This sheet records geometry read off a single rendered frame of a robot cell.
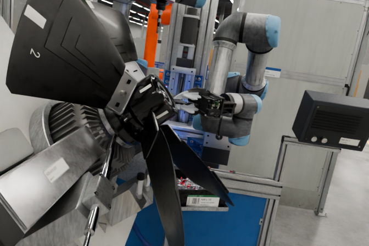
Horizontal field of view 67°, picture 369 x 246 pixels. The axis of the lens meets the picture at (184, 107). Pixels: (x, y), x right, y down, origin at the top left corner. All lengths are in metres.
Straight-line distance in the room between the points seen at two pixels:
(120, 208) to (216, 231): 0.70
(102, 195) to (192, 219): 0.88
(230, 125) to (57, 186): 0.70
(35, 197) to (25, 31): 0.23
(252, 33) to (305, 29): 1.66
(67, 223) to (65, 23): 0.31
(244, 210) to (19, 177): 1.03
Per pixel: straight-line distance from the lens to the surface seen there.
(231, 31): 1.10
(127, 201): 0.73
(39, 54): 0.46
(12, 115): 0.69
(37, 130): 0.68
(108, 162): 0.55
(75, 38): 0.50
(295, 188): 3.00
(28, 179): 0.44
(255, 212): 1.33
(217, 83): 1.06
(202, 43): 1.62
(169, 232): 0.56
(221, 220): 1.33
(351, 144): 1.29
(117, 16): 0.88
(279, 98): 2.68
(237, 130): 1.04
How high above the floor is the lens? 1.32
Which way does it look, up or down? 11 degrees down
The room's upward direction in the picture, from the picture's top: 9 degrees clockwise
